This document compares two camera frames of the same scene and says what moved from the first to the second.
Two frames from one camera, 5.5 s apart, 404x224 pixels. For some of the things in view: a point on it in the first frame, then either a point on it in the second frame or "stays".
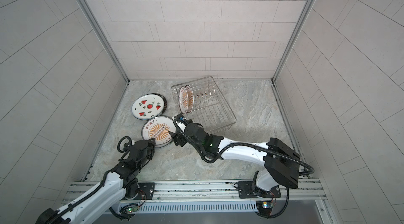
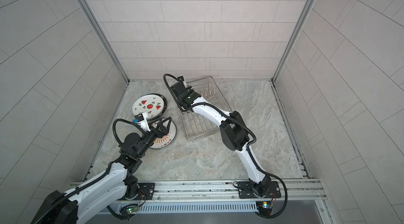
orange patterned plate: (158, 128) stays
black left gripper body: (149, 152) to (148, 139)
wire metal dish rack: (211, 109) stays
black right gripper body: (178, 138) to (180, 100)
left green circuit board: (132, 209) stays
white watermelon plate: (148, 107) stays
